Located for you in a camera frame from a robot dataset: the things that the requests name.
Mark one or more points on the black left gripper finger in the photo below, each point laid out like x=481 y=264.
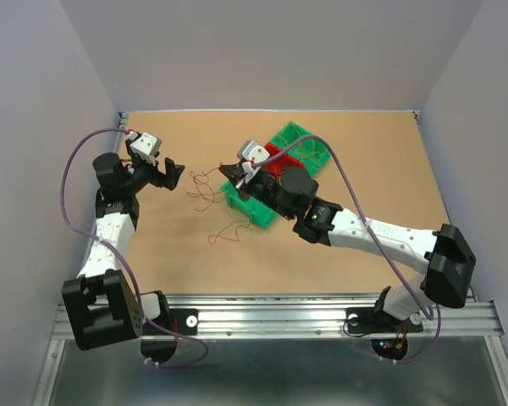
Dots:
x=173 y=170
x=170 y=179

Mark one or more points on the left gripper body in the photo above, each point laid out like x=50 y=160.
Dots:
x=144 y=172

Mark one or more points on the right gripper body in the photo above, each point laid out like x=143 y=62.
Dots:
x=264 y=188

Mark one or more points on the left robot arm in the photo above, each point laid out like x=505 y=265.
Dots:
x=101 y=306

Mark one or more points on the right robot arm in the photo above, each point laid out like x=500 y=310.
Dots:
x=442 y=259

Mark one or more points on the red plastic bin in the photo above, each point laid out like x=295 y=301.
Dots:
x=276 y=167

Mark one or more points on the near green plastic bin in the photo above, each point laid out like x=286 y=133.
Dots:
x=256 y=212

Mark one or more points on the green plastic bin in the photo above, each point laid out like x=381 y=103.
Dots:
x=312 y=153
x=256 y=212

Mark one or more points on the far green plastic bin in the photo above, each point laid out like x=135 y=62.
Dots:
x=312 y=153

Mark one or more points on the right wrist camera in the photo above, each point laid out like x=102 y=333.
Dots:
x=250 y=154

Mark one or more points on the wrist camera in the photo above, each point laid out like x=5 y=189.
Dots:
x=250 y=154
x=145 y=146

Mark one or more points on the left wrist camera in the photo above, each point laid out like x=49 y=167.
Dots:
x=145 y=146

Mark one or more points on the aluminium mounting rail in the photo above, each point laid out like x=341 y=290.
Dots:
x=311 y=316

